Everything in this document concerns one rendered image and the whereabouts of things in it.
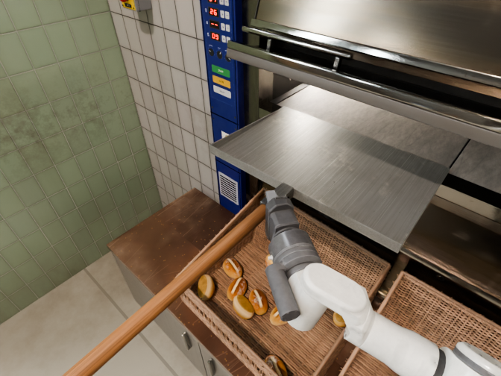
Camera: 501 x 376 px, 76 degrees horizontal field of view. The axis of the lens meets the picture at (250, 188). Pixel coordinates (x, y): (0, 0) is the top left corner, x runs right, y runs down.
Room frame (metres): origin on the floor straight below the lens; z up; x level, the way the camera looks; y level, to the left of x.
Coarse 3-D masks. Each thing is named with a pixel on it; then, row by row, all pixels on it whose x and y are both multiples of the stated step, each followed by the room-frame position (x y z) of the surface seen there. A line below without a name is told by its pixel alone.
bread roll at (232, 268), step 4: (224, 260) 0.78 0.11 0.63; (228, 260) 0.77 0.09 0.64; (232, 260) 0.76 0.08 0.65; (224, 264) 0.76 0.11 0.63; (228, 264) 0.75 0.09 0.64; (232, 264) 0.74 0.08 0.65; (236, 264) 0.75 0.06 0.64; (224, 268) 0.74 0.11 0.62; (228, 268) 0.73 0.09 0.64; (232, 268) 0.73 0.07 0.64; (236, 268) 0.73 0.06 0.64; (240, 268) 0.74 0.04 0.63; (228, 272) 0.72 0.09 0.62; (232, 272) 0.72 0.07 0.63; (236, 272) 0.72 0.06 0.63; (240, 272) 0.72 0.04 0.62; (232, 276) 0.71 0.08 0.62; (236, 276) 0.71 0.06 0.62; (240, 276) 0.71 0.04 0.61
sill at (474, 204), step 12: (264, 108) 1.02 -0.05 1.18; (276, 108) 1.02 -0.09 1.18; (444, 180) 0.62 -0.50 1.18; (456, 180) 0.62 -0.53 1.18; (444, 192) 0.60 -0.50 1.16; (456, 192) 0.58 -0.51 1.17; (468, 192) 0.58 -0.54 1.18; (480, 192) 0.58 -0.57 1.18; (492, 192) 0.58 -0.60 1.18; (468, 204) 0.56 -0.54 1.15; (480, 204) 0.55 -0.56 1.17; (492, 204) 0.53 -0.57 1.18; (492, 216) 0.52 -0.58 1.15
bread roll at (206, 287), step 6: (204, 276) 0.69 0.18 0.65; (198, 282) 0.68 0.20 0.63; (204, 282) 0.66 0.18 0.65; (210, 282) 0.66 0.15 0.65; (198, 288) 0.65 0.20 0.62; (204, 288) 0.64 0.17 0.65; (210, 288) 0.64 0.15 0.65; (198, 294) 0.63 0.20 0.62; (204, 294) 0.62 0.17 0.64; (210, 294) 0.62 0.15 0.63; (204, 300) 0.61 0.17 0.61
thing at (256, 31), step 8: (248, 32) 0.92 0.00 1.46; (256, 32) 0.90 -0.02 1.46; (264, 32) 0.89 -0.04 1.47; (272, 32) 0.88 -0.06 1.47; (272, 40) 0.87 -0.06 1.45; (280, 40) 0.85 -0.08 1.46; (288, 40) 0.83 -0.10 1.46; (296, 40) 0.82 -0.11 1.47; (304, 40) 0.81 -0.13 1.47; (272, 48) 0.87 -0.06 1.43; (312, 48) 0.78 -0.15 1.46; (320, 48) 0.77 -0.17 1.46; (328, 48) 0.76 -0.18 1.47; (336, 48) 0.75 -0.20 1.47; (336, 56) 0.74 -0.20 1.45; (344, 56) 0.73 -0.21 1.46; (352, 56) 0.72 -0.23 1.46; (336, 64) 0.73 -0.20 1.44
